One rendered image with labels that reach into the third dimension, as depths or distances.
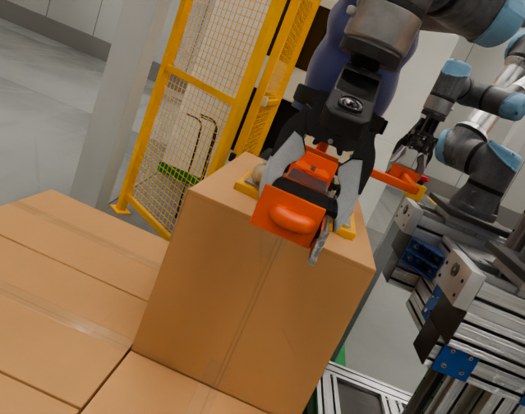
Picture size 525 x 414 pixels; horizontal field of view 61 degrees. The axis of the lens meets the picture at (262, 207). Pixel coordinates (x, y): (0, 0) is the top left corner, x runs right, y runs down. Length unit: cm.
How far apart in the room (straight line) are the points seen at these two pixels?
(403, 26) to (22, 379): 85
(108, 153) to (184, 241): 158
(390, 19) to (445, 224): 110
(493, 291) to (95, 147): 198
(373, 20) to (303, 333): 64
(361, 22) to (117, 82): 198
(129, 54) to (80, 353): 165
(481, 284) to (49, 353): 90
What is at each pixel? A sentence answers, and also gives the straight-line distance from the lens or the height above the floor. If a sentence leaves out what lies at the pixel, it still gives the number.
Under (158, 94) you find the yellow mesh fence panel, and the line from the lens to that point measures 292.
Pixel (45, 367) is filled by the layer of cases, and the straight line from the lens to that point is 101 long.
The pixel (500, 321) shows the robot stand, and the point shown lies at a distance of 113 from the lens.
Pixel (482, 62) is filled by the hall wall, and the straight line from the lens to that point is 1098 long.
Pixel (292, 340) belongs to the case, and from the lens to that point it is 97.
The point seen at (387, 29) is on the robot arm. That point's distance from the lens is 52.
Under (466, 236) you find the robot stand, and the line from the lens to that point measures 158.
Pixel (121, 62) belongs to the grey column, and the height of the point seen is 97.
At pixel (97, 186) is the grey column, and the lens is 253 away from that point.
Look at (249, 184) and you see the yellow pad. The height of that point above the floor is 96.
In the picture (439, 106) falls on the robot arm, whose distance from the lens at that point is 139.
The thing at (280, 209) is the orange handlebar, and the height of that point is 108.
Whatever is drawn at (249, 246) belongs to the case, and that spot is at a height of 88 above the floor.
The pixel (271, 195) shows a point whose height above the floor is 109.
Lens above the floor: 121
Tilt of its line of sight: 16 degrees down
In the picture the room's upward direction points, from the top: 23 degrees clockwise
